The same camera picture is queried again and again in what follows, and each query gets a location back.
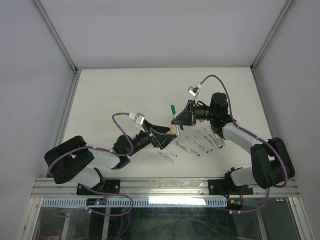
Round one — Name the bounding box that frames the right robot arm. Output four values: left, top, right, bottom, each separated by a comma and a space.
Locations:
171, 92, 296, 194

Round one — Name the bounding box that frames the yellow capped pen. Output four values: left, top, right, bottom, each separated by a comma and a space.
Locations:
156, 150, 175, 164

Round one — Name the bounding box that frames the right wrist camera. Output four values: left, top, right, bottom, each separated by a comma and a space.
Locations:
187, 83, 202, 102

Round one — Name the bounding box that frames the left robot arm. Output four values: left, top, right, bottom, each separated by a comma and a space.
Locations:
44, 120, 177, 195

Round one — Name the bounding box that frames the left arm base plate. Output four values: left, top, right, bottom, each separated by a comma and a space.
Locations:
76, 183, 120, 196

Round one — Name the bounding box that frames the green capped pen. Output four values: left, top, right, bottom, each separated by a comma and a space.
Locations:
170, 105, 180, 136

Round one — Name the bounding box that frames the opened pen with orange end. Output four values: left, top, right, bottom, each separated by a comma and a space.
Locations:
174, 141, 192, 154

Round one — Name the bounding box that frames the frame post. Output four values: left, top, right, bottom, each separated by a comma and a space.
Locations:
31, 0, 78, 73
250, 0, 295, 72

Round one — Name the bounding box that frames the opened black pen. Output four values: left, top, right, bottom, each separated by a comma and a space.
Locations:
186, 136, 201, 158

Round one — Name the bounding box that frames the purple pen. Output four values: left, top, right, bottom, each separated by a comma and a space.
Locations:
195, 136, 209, 153

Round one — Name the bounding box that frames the right frame post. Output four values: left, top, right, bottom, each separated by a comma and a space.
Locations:
250, 0, 295, 72

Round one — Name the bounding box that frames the slotted cable duct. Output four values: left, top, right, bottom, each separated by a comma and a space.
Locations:
42, 196, 228, 208

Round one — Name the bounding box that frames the aluminium front rail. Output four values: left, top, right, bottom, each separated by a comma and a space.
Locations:
31, 176, 301, 198

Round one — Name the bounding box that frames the opened yellow pen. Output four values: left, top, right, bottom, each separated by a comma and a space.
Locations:
215, 134, 226, 147

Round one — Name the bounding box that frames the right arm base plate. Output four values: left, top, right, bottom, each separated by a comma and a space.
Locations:
207, 179, 254, 196

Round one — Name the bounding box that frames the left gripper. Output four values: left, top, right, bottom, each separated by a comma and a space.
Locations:
126, 119, 177, 157

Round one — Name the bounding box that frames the left frame post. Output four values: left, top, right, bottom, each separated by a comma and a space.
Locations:
31, 0, 78, 73

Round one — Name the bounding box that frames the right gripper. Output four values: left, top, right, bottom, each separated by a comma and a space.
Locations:
171, 99, 216, 127

